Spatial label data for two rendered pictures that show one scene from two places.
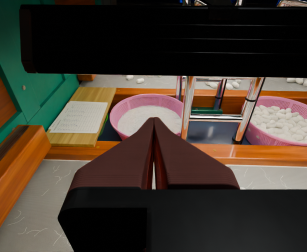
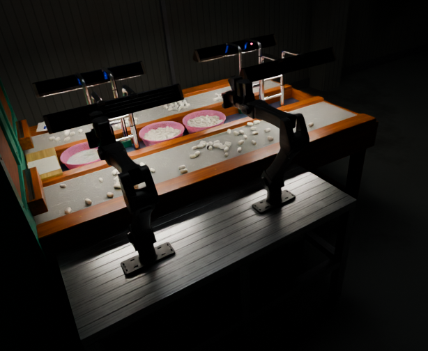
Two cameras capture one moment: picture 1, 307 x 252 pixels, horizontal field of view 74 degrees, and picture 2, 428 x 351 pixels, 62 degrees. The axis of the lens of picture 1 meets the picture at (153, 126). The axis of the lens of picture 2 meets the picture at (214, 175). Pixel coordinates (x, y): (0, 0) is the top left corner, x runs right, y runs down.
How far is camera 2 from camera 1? 1.38 m
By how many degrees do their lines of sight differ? 23
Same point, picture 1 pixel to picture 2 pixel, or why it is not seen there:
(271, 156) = (153, 148)
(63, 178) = (54, 190)
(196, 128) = not seen: hidden behind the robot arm
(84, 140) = (56, 173)
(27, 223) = (51, 205)
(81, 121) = (46, 167)
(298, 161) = (165, 146)
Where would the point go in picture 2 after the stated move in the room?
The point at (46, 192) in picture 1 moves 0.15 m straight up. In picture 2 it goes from (50, 196) to (39, 168)
